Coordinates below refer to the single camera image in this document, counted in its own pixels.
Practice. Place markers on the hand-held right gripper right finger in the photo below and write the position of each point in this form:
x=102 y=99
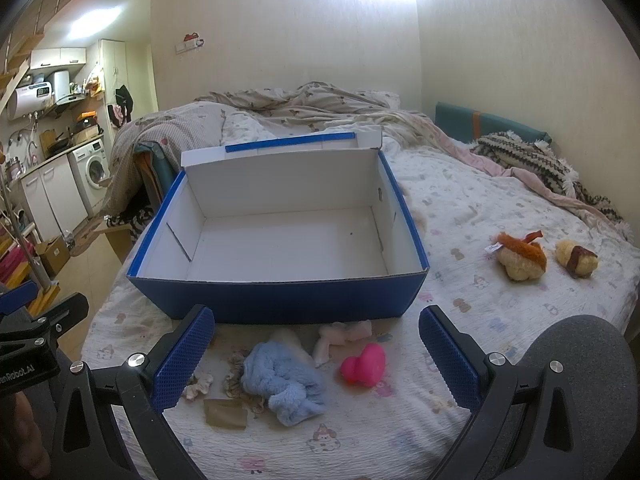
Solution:
x=447 y=360

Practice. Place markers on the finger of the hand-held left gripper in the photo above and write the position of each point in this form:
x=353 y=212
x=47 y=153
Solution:
x=15 y=299
x=60 y=317

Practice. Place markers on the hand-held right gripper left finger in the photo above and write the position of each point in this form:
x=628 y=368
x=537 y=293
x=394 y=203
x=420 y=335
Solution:
x=182 y=360

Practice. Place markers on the clear plastic item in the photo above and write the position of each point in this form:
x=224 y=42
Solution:
x=237 y=377

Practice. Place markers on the pink plush toy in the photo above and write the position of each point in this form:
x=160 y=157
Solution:
x=364 y=366

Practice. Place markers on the light blue fluffy cloth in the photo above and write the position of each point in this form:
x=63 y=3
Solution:
x=287 y=380

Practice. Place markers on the white plush toy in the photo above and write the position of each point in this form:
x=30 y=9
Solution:
x=335 y=336

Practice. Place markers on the white box with blue tape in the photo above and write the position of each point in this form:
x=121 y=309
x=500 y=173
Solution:
x=280 y=240

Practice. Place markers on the person's left hand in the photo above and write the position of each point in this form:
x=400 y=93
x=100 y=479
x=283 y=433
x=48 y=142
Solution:
x=15 y=425

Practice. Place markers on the metal clothes rack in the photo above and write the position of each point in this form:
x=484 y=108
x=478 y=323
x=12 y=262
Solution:
x=35 y=255

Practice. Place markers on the cardboard box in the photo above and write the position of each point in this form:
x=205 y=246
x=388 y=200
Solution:
x=52 y=255

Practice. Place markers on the brown paper piece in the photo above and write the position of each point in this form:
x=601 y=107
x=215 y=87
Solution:
x=225 y=414

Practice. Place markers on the white base cabinet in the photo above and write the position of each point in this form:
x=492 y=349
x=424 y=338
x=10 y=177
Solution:
x=47 y=200

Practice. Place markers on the black and white striped cloth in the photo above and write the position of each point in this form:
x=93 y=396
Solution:
x=131 y=217

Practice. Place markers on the shrimp plush toy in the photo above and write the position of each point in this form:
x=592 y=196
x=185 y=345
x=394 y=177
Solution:
x=522 y=257

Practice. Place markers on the white washing machine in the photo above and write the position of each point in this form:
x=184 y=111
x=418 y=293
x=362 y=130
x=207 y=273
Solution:
x=92 y=170

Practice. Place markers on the beige and brown plush toy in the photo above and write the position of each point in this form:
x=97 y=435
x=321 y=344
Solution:
x=577 y=257

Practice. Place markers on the bed with printed sheet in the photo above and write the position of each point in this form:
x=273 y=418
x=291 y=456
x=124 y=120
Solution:
x=500 y=200

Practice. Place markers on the white water heater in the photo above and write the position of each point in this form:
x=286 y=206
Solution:
x=30 y=100

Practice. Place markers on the checked grey-brown blanket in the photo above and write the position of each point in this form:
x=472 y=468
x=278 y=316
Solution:
x=165 y=135

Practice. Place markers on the pink blanket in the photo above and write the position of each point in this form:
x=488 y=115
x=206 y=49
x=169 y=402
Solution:
x=450 y=145

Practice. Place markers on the striped knit blanket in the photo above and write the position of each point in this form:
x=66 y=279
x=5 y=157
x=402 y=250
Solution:
x=530 y=157

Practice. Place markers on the wooden staircase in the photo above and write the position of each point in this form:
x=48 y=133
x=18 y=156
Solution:
x=12 y=80

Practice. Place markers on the dark hanging clothes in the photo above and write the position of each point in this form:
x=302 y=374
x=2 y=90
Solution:
x=122 y=105

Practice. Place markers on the teal headboard cushion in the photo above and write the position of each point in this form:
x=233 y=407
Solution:
x=460 y=120

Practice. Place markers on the tall white cabinet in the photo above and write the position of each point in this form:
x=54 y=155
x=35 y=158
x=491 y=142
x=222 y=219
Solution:
x=130 y=75

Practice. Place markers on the beige printed duvet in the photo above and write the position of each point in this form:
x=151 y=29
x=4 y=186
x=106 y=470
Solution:
x=310 y=102

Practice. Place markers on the wooden bed frame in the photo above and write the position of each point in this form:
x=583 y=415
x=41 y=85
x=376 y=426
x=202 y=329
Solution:
x=117 y=242

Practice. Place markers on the white wall cabinets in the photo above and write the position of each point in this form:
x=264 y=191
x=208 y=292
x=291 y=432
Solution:
x=55 y=57

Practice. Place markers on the wall socket with red item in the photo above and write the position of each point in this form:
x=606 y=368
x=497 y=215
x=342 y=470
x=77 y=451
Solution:
x=190 y=42

